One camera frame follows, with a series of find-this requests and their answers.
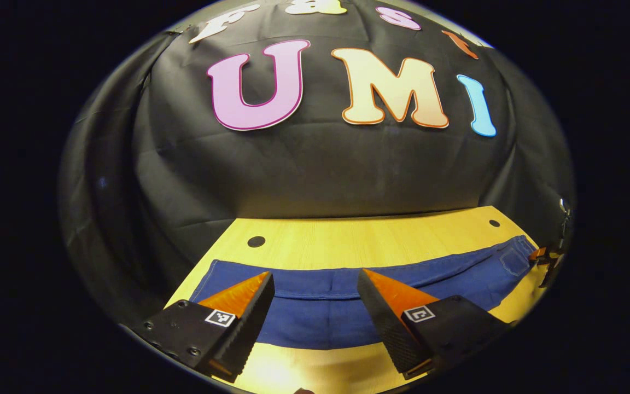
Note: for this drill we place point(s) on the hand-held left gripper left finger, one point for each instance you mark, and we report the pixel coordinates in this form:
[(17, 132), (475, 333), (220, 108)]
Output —
[(249, 334)]

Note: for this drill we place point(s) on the blue jeans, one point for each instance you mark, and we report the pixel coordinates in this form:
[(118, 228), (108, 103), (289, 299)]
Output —
[(320, 323)]

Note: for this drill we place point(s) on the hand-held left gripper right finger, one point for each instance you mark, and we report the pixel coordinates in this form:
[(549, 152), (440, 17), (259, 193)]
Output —
[(386, 334)]

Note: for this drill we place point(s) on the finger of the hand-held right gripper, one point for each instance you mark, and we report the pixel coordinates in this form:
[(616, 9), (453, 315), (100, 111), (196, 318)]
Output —
[(539, 254)]

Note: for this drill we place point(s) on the black backdrop cloth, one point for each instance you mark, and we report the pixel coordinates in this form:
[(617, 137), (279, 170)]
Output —
[(320, 175)]

